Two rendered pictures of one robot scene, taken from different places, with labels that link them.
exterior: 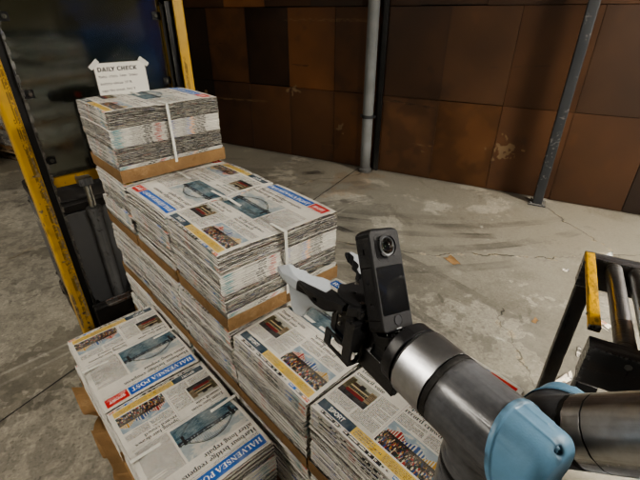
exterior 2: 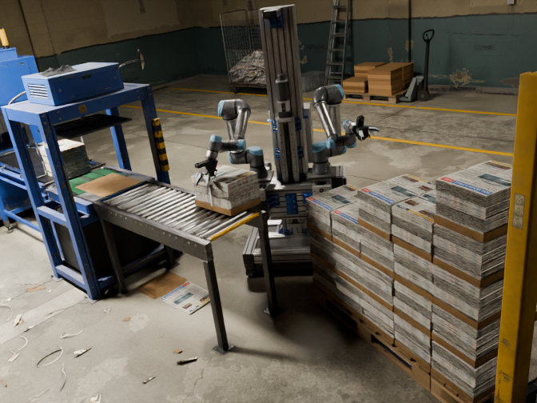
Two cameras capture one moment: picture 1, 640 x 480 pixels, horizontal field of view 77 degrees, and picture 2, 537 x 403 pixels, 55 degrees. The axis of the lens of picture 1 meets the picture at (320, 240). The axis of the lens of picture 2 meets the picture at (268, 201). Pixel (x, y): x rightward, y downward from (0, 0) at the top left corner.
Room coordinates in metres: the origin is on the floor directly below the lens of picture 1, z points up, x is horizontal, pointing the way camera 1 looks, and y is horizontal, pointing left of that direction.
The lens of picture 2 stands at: (3.78, 0.23, 2.21)
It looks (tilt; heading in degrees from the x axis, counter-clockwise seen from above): 23 degrees down; 196
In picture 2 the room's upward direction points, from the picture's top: 7 degrees counter-clockwise
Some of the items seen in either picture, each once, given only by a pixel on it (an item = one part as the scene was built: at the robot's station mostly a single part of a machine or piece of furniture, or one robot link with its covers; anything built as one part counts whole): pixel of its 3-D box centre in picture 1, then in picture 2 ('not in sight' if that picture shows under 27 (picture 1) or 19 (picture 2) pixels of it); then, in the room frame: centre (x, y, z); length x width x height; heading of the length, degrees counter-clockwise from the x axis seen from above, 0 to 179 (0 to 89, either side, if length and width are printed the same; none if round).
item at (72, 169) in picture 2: not in sight; (64, 159); (-0.09, -2.79, 0.93); 0.38 x 0.30 x 0.26; 61
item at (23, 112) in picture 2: not in sight; (78, 101); (0.18, -2.29, 1.50); 0.94 x 0.68 x 0.10; 151
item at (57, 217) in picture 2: not in sight; (111, 226); (0.18, -2.29, 0.38); 0.94 x 0.69 x 0.63; 151
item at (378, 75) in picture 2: not in sight; (377, 81); (-5.99, -0.27, 0.28); 1.20 x 0.83 x 0.57; 61
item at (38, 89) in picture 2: not in sight; (73, 82); (0.18, -2.29, 1.65); 0.60 x 0.45 x 0.20; 151
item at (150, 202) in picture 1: (205, 216); (437, 222); (1.22, 0.38, 0.95); 0.38 x 0.29 x 0.23; 133
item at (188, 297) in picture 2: not in sight; (188, 296); (0.65, -1.43, 0.01); 0.37 x 0.28 x 0.01; 61
